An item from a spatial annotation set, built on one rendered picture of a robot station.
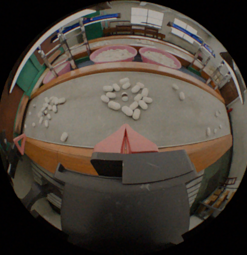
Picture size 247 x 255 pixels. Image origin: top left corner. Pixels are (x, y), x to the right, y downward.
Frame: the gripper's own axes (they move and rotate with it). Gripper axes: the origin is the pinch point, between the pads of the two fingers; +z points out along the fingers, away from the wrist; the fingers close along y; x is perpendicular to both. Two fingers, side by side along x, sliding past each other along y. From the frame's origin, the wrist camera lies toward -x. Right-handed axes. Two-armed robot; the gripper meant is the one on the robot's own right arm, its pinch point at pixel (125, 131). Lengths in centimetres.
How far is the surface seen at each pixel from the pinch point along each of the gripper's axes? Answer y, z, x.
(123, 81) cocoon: 0.6, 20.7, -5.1
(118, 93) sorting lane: 2.3, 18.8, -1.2
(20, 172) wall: 168, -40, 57
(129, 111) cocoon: -1.1, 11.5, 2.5
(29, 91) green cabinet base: 81, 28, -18
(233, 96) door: -449, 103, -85
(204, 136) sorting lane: -33.9, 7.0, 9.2
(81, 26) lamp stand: 25, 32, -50
